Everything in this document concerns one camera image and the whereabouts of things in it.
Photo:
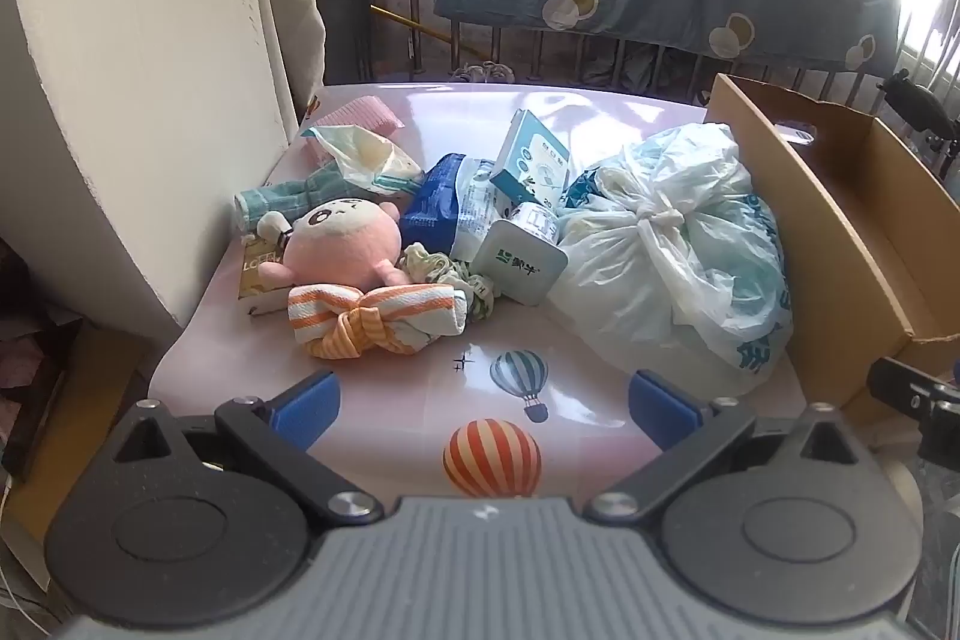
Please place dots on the white teal mask box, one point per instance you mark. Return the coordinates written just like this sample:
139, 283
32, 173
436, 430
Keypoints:
532, 160

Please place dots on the teal checked towel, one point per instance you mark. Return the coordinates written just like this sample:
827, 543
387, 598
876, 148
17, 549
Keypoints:
262, 201

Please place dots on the pink cloth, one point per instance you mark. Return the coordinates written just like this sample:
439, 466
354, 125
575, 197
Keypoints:
367, 114

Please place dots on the small white patterned container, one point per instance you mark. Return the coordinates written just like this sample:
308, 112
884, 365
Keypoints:
534, 220

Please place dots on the large white plastic bag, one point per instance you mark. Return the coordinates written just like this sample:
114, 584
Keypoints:
675, 280

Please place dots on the floral scrunchie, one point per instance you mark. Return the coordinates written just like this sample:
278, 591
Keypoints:
450, 272

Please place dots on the orange striped towel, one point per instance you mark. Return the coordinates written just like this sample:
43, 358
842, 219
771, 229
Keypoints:
375, 310

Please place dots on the brown box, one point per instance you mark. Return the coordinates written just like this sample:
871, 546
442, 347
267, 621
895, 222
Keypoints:
67, 400

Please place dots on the cardboard box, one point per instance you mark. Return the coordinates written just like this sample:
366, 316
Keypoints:
825, 235

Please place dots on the blue wet wipes pack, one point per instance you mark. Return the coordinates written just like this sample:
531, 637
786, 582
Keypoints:
431, 205

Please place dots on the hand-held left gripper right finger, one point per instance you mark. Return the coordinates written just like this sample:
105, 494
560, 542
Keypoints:
660, 411

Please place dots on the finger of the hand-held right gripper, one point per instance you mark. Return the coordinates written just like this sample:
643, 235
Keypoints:
900, 385

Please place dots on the pink plush toy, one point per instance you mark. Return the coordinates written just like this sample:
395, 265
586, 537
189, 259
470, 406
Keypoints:
345, 242

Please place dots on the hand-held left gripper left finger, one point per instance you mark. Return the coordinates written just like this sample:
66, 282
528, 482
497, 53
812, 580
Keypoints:
307, 411

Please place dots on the black metal object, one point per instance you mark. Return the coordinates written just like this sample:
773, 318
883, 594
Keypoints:
919, 100

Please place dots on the yellow broom stick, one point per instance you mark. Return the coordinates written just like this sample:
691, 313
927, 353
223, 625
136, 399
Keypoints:
409, 24

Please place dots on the white milk carton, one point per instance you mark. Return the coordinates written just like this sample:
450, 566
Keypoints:
514, 269

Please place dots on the pair of shoes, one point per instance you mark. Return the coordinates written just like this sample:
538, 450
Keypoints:
484, 72

